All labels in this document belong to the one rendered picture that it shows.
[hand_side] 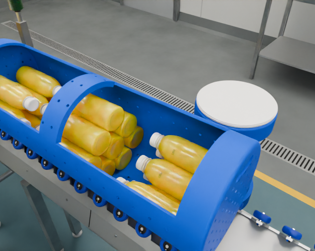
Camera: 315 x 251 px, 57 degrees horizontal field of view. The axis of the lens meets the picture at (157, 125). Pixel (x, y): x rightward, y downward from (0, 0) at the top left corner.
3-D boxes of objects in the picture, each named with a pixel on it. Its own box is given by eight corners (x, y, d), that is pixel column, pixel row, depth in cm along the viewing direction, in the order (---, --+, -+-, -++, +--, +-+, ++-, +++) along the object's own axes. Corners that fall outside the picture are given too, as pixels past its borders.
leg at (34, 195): (58, 258, 163) (25, 188, 123) (51, 252, 166) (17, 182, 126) (66, 250, 167) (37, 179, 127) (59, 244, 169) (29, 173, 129)
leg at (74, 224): (77, 239, 172) (52, 168, 132) (70, 234, 174) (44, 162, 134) (84, 232, 175) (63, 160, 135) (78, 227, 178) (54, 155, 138)
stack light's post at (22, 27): (65, 173, 211) (19, 23, 141) (61, 171, 213) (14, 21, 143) (69, 170, 214) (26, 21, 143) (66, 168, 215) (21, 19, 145)
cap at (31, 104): (35, 108, 89) (38, 110, 88) (23, 110, 86) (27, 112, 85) (36, 96, 87) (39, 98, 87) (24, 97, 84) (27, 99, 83)
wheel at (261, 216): (268, 224, 71) (272, 217, 71) (251, 215, 73) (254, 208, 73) (269, 224, 75) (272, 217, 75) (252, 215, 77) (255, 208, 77)
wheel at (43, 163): (52, 159, 87) (57, 158, 88) (42, 152, 89) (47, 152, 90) (47, 172, 87) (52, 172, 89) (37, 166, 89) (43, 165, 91)
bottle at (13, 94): (5, 93, 99) (39, 112, 91) (-16, 95, 93) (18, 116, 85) (6, 72, 96) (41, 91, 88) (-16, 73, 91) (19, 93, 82)
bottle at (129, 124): (140, 125, 84) (94, 103, 93) (134, 110, 79) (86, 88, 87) (125, 143, 82) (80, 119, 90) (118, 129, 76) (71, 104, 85)
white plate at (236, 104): (201, 125, 91) (200, 128, 92) (289, 125, 91) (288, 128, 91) (193, 79, 112) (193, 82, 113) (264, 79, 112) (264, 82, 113)
